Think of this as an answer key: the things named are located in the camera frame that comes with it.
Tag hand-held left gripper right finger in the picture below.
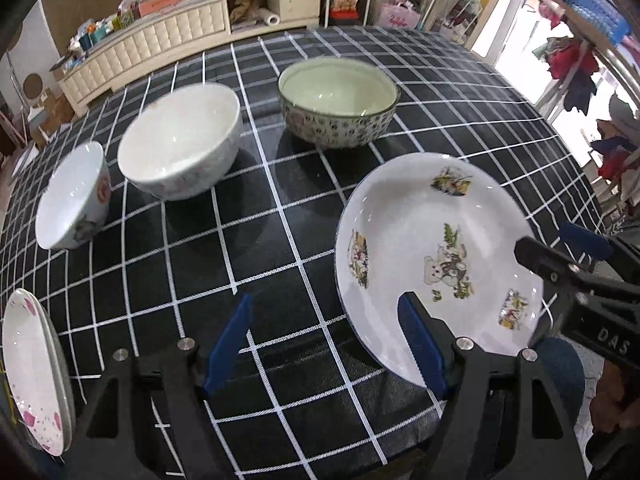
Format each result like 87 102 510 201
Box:
397 291 588 480

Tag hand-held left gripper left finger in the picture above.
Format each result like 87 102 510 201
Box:
75 292 253 480

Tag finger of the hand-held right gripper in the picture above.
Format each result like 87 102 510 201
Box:
559 221 616 263
515 236 640 306

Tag white cartoon print plate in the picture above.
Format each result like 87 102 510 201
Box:
334 154 546 388

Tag green floral pattern bowl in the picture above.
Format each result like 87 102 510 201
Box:
277 57 401 150

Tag person's right hand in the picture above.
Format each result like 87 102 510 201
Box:
589 360 640 436

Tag black white checkered tablecloth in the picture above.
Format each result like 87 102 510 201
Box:
0 25 606 480

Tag white pink-petal plate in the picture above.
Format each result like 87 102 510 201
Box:
2 287 68 457
39 305 77 448

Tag hanging red clothes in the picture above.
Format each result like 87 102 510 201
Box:
545 35 601 113

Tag large white bowl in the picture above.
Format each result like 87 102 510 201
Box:
117 84 242 202

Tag small white pink-flower bowl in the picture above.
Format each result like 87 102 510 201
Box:
35 141 112 251

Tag pink gift bag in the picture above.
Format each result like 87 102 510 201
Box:
375 0 422 31

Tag cream padded low cabinet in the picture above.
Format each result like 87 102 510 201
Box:
59 0 322 117

